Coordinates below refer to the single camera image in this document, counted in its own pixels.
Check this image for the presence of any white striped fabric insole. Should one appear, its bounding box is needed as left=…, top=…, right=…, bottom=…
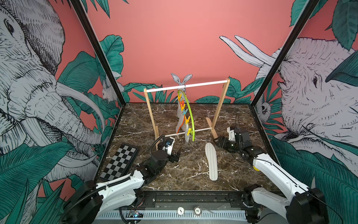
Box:
left=205, top=142, right=218, bottom=181

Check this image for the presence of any green clothes hanger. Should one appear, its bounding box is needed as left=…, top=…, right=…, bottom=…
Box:
left=177, top=90, right=195, bottom=141

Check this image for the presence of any grey bubbled foam insole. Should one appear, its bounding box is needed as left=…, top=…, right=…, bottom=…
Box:
left=181, top=123, right=190, bottom=143

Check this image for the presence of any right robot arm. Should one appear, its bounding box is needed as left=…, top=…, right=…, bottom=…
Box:
left=214, top=127, right=329, bottom=224

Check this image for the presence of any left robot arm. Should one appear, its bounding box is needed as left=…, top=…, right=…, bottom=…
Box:
left=59, top=135, right=181, bottom=224

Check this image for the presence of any checkerboard calibration plate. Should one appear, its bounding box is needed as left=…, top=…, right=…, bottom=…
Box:
left=99, top=143, right=139, bottom=181

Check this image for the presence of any orange-edged felt insole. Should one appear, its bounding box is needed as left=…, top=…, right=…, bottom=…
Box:
left=176, top=116, right=185, bottom=133

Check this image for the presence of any white embossed foam insole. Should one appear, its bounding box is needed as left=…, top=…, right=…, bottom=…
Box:
left=177, top=100, right=183, bottom=119

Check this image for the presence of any white perforated vent strip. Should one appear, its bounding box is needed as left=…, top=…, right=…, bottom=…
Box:
left=98, top=210, right=247, bottom=221

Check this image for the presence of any small green circuit board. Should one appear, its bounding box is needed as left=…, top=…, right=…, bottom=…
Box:
left=128, top=211, right=144, bottom=219

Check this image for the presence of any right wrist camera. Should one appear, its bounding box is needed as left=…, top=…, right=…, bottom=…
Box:
left=227, top=127, right=239, bottom=141

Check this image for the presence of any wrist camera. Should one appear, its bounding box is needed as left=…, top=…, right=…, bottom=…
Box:
left=227, top=127, right=239, bottom=141
left=163, top=136, right=175, bottom=155

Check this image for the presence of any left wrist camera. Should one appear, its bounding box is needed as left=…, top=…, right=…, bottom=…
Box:
left=163, top=136, right=175, bottom=155

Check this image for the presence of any wooden hanger rack frame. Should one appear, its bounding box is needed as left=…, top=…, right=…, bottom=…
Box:
left=144, top=79, right=230, bottom=138

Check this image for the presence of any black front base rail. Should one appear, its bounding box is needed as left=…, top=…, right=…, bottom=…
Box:
left=139, top=190, right=262, bottom=210

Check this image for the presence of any right black frame post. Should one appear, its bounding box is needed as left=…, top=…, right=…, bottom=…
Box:
left=250, top=0, right=319, bottom=107

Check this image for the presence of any black frame post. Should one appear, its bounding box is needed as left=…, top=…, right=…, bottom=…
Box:
left=250, top=0, right=319, bottom=107
left=70, top=0, right=126, bottom=107

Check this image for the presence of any left black frame post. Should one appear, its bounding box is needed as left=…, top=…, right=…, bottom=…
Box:
left=70, top=0, right=126, bottom=107

